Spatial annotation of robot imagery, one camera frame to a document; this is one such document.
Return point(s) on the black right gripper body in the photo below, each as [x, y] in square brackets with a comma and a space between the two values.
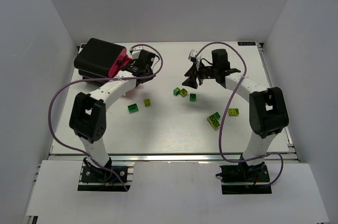
[200, 72]

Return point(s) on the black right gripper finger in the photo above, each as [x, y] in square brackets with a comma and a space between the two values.
[192, 71]
[190, 81]

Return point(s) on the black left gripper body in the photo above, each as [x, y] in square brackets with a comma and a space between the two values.
[134, 68]

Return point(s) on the lime hollow lego brick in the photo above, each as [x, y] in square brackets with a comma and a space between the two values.
[183, 92]

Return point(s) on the lime 2x2 lego brick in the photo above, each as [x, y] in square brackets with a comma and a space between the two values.
[147, 102]

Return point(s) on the lime studded lego brick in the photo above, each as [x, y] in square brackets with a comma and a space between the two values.
[233, 112]

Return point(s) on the lime long lego brick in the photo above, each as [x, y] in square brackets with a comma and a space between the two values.
[213, 121]

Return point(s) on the black pink drawer organizer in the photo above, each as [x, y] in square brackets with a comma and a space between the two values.
[100, 59]

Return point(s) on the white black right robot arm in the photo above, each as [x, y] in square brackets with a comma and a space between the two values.
[267, 113]

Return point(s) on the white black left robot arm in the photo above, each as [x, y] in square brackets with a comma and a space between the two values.
[88, 117]

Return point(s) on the green hollow lego brick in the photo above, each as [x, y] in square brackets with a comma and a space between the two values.
[192, 97]

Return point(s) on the green lego brick number two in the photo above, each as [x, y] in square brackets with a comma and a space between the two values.
[176, 91]

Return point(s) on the green 2x3 lego brick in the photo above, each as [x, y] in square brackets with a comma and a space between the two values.
[132, 108]

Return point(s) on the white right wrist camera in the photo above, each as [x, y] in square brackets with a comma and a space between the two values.
[193, 56]

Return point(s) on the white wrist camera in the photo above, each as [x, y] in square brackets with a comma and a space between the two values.
[193, 56]
[135, 51]

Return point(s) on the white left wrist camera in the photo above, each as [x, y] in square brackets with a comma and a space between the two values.
[135, 51]

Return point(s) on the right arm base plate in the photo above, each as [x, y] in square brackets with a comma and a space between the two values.
[235, 180]

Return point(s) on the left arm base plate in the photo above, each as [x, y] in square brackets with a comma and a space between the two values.
[91, 181]

